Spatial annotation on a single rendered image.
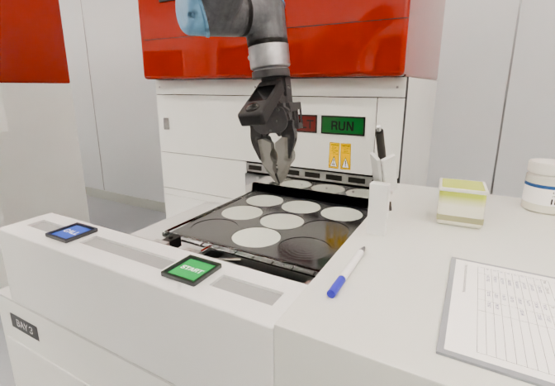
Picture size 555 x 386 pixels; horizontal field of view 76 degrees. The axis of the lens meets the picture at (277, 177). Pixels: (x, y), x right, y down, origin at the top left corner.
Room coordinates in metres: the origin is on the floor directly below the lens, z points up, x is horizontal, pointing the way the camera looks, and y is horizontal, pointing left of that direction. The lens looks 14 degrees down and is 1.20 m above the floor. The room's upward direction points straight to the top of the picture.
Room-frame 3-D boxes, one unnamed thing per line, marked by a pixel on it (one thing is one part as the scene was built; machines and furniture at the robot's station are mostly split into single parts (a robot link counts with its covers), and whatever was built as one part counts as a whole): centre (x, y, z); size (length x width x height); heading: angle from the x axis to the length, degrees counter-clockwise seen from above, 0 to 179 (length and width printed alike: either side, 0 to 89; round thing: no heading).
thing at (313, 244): (0.77, -0.01, 0.90); 0.34 x 0.34 x 0.01; 61
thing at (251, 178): (0.97, -0.10, 0.89); 0.44 x 0.02 x 0.10; 61
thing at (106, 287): (0.49, 0.22, 0.89); 0.55 x 0.09 x 0.14; 61
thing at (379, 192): (0.56, -0.17, 1.03); 0.06 x 0.04 x 0.13; 151
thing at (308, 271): (0.62, 0.08, 0.90); 0.38 x 0.01 x 0.01; 61
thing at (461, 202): (0.60, -0.32, 1.00); 0.07 x 0.07 x 0.07; 65
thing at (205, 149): (1.06, 0.05, 1.02); 0.81 x 0.03 x 0.40; 61
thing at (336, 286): (0.42, -0.09, 0.97); 0.14 x 0.01 x 0.01; 151
